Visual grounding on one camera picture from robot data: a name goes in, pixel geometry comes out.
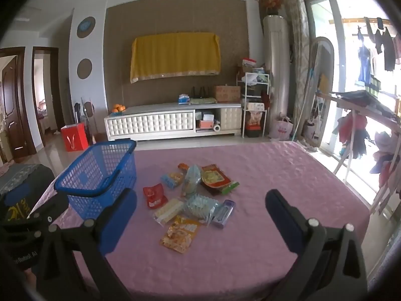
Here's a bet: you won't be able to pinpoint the yellow cloth cover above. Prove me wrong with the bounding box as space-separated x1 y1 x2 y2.
130 32 221 84

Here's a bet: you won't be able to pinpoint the white tufted media cabinet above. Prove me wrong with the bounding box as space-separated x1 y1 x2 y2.
104 103 243 141

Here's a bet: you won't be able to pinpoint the hanging laundry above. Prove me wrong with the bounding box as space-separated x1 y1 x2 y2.
357 17 401 82

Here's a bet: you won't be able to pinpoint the clothes drying rack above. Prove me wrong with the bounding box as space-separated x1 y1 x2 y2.
315 89 401 217

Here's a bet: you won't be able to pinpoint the blue round wall decoration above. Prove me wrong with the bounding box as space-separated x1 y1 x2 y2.
77 16 96 38

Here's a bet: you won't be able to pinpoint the ironing board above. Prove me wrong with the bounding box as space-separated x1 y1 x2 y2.
309 37 335 149

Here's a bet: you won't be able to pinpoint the large red yellow snack packet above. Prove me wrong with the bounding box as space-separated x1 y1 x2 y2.
200 164 240 196

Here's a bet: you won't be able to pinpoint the red gift bag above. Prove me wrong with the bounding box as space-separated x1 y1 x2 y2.
61 123 89 152

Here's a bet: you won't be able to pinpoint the brown wooden door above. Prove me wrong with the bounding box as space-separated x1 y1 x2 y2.
0 47 35 160

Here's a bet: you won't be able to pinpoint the purple chewing gum box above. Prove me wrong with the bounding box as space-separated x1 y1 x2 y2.
211 199 236 228

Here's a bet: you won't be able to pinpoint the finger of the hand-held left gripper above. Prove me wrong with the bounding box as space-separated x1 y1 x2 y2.
27 191 70 224
5 182 32 209

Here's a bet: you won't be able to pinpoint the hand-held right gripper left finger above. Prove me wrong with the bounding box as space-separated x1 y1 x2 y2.
34 188 137 301

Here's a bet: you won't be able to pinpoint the blue plastic basket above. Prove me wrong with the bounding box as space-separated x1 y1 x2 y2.
54 138 137 220

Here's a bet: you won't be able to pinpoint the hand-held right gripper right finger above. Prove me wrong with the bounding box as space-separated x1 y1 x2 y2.
265 189 369 301

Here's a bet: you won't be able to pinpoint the artificial flowers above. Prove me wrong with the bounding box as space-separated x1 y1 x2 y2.
260 0 282 16

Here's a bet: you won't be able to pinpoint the clear packet of white wafers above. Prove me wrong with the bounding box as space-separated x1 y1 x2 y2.
153 197 185 224

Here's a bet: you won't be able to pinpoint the clear snack bag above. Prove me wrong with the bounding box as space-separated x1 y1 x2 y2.
181 164 203 199

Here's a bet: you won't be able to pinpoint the clear packet with blue tray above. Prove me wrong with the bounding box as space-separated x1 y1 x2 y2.
183 194 220 226

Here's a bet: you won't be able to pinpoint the cardboard box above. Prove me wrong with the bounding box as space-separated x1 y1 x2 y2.
215 85 241 103

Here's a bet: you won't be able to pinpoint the red package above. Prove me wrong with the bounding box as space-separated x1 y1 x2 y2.
245 110 263 138

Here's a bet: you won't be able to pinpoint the pink tote bag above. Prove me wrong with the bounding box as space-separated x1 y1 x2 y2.
269 116 294 140

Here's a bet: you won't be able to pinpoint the small red snack packet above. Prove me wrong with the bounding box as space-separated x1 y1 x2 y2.
143 183 168 209

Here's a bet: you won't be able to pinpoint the white metal shelf rack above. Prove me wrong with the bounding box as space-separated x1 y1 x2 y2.
236 72 270 138

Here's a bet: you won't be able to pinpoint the blue yellow snack packet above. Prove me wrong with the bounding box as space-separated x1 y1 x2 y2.
161 171 185 189

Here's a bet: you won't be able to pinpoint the dark bag with yellow print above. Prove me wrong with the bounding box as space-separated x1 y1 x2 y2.
2 199 33 223

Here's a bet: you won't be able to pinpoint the brown round wall decoration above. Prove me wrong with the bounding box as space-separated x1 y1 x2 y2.
77 58 92 80

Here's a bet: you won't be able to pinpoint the brown doorway frame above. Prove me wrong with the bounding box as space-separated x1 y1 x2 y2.
32 47 65 146

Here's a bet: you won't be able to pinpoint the dark sofa with lace cover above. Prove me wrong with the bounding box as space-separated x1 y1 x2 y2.
0 163 55 201

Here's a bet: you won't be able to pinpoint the floral mattress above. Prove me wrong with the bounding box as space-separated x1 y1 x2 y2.
280 0 311 132

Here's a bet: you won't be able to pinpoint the standing air conditioner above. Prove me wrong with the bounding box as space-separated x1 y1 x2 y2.
262 15 292 121

